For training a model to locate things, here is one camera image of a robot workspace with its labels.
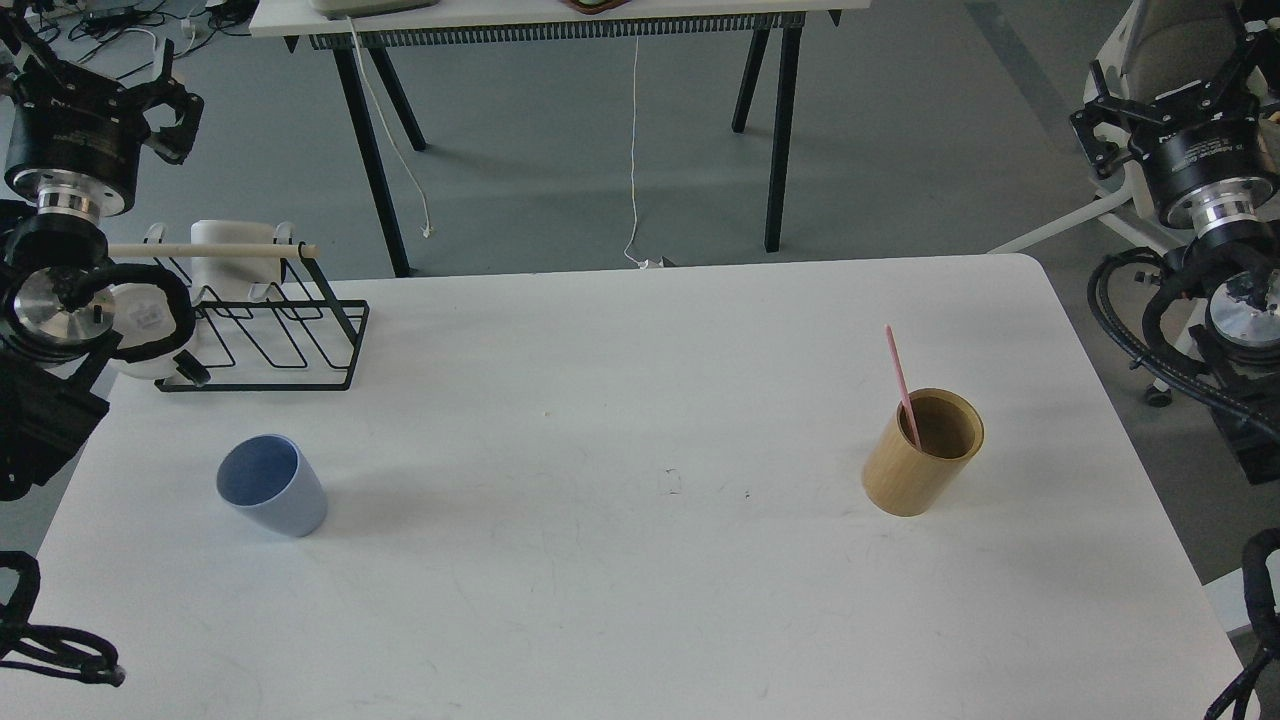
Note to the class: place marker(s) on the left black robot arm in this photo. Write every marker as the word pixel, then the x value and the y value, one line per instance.
pixel 58 313

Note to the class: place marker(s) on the white office chair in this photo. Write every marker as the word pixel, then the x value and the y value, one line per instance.
pixel 1160 100

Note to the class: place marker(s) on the white cup on rack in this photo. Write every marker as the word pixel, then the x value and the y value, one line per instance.
pixel 232 278

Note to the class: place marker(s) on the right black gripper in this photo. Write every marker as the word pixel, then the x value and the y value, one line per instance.
pixel 1188 144

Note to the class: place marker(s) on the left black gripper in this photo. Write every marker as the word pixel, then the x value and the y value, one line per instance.
pixel 58 133

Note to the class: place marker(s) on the blue cup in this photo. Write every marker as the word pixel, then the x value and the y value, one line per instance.
pixel 270 481

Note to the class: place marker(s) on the pink chopstick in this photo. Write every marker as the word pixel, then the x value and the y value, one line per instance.
pixel 906 401

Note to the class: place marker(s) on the bamboo cylinder holder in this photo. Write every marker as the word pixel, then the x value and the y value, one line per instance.
pixel 913 464

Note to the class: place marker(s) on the black wire dish rack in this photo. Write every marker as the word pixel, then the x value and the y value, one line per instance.
pixel 301 337

